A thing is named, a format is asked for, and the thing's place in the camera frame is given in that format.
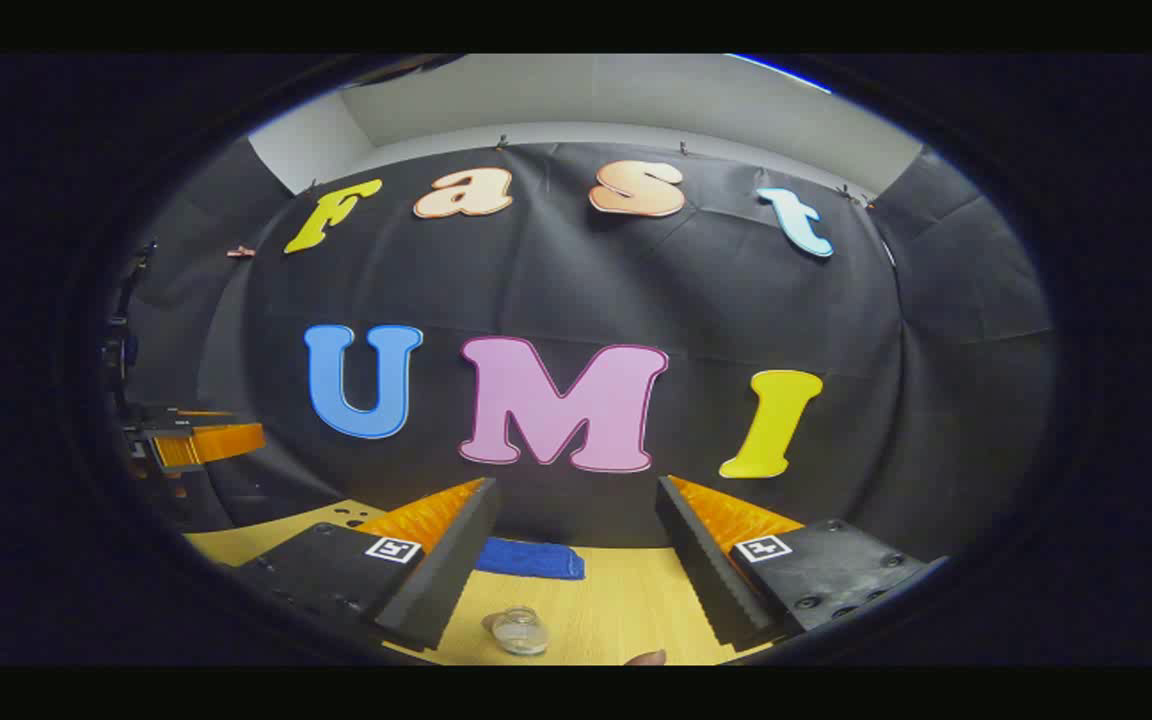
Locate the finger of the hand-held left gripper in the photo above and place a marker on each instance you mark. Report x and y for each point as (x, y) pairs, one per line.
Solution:
(216, 442)

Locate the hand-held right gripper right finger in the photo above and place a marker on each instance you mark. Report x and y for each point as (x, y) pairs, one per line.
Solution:
(701, 570)

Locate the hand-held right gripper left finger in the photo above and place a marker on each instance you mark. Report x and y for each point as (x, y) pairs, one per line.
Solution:
(446, 570)

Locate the clear plastic water bottle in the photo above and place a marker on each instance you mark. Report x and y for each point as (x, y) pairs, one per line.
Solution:
(519, 632)

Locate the blue towel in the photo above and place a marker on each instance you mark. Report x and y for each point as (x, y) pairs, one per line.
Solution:
(531, 560)

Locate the red cloth clip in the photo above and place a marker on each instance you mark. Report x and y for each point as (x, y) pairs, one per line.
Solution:
(241, 252)

